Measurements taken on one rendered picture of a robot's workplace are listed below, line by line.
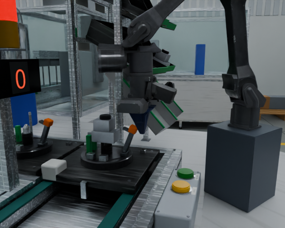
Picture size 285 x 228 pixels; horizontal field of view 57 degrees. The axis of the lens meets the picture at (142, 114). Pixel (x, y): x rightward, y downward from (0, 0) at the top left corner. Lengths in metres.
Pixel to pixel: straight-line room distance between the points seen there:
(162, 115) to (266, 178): 0.42
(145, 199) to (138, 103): 0.20
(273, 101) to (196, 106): 2.18
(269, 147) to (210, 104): 3.89
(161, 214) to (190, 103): 4.11
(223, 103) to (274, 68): 5.15
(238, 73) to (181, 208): 0.36
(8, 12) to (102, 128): 0.33
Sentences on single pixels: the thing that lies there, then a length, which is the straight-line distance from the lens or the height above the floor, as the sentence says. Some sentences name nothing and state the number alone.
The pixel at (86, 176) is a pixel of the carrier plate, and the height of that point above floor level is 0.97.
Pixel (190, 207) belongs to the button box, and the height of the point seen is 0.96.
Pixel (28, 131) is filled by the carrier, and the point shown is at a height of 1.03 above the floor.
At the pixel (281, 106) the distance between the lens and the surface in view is 6.35.
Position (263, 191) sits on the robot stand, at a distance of 0.79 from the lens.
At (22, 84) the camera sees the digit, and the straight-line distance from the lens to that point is 0.58.
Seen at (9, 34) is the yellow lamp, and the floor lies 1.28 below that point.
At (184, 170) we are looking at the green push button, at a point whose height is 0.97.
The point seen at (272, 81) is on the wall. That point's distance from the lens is 9.64.
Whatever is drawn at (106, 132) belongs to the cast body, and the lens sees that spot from 0.68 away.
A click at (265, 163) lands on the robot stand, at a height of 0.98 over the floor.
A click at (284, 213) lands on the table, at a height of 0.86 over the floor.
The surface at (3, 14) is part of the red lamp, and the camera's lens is 0.57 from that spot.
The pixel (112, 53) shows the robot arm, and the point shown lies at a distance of 0.62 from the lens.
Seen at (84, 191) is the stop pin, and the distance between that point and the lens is 0.64.
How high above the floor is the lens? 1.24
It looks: 12 degrees down
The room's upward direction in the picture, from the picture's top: straight up
